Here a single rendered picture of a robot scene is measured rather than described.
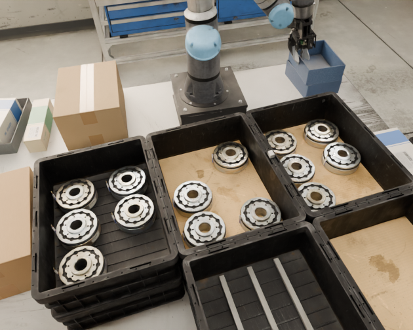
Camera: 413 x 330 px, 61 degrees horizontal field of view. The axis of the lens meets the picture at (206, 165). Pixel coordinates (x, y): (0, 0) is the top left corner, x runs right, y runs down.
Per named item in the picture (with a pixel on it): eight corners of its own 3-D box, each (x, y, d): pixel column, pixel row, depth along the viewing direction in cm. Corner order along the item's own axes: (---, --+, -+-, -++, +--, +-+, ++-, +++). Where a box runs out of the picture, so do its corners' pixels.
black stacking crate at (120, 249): (50, 187, 103) (35, 161, 94) (150, 162, 108) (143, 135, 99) (53, 321, 77) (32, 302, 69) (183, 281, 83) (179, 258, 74)
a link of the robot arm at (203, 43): (186, 79, 121) (184, 44, 111) (186, 57, 130) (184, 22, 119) (221, 78, 121) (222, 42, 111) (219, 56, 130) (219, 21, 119)
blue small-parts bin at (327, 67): (288, 58, 152) (290, 44, 146) (320, 54, 153) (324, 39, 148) (305, 85, 138) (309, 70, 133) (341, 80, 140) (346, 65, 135)
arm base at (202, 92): (183, 79, 137) (182, 57, 130) (222, 78, 137) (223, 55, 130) (183, 104, 128) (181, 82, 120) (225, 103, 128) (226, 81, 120)
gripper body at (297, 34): (295, 54, 130) (296, 23, 121) (288, 42, 136) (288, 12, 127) (316, 49, 130) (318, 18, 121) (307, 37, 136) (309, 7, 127)
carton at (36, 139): (39, 111, 144) (33, 99, 139) (54, 109, 144) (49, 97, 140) (29, 153, 128) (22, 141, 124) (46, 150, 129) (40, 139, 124)
